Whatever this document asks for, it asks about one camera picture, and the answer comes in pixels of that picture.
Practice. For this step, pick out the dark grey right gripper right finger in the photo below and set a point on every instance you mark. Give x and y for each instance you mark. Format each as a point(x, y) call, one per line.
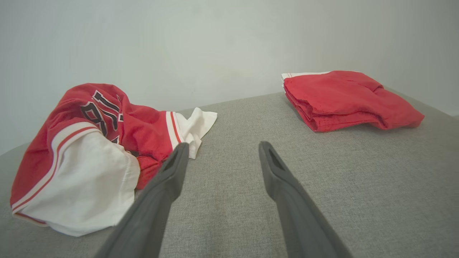
point(301, 222)

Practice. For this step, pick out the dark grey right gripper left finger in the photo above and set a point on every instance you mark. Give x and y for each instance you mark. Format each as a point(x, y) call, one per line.
point(150, 211)

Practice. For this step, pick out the red jersey with number 23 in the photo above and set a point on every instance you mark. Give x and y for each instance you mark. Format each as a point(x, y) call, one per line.
point(82, 172)

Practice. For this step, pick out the red shorts with white waistband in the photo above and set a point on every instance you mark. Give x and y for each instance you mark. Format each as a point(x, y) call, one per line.
point(344, 96)

